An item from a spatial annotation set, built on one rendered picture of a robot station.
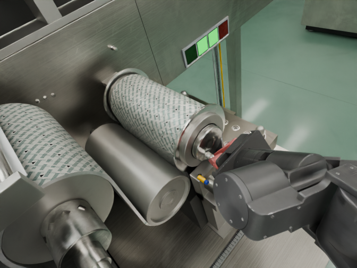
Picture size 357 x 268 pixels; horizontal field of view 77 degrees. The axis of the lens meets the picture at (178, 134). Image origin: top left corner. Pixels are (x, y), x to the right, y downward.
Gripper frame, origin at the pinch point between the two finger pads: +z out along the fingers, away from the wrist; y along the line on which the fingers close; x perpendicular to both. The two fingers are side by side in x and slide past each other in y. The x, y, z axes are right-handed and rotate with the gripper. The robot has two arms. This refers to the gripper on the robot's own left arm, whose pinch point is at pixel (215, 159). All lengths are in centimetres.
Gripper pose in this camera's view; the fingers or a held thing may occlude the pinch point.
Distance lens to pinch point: 43.3
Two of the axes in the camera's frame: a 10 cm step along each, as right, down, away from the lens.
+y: 7.0, -6.5, 3.0
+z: -4.0, -0.1, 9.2
